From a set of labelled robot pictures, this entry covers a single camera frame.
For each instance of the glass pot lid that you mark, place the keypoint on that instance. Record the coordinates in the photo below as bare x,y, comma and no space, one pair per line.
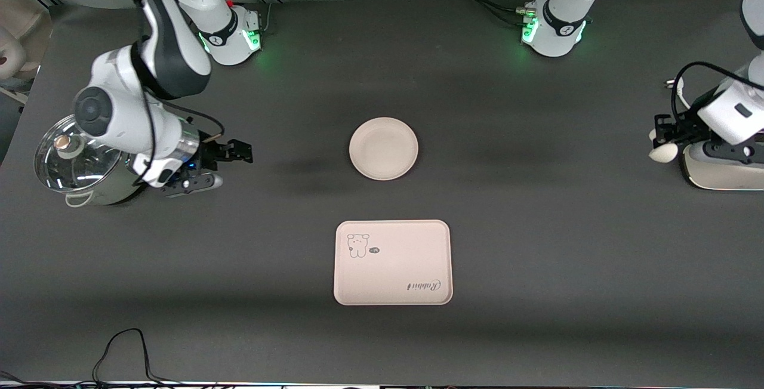
71,168

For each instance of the pale green cooking pot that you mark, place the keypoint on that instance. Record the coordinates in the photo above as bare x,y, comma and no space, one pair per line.
113,189

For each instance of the cream white appliance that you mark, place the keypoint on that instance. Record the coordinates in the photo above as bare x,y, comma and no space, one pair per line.
722,175

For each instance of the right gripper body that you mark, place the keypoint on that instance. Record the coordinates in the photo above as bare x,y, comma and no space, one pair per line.
213,154

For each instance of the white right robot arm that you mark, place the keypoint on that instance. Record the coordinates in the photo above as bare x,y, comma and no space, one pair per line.
119,114

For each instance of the small white bun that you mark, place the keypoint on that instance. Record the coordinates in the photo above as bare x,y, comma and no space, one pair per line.
664,154

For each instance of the pink rectangular tray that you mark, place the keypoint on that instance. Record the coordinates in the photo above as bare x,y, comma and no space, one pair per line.
394,266

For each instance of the round cream plate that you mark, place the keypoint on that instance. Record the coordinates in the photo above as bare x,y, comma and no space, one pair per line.
383,149

